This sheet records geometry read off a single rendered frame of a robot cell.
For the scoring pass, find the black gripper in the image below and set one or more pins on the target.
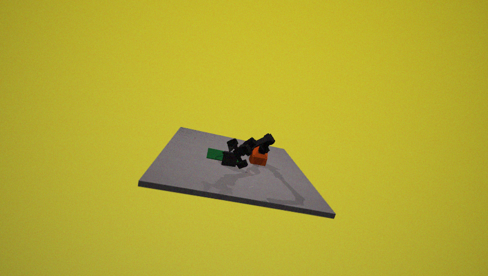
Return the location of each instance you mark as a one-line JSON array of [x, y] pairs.
[[232, 144]]

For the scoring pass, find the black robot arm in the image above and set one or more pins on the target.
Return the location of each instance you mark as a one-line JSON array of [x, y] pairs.
[[263, 144]]

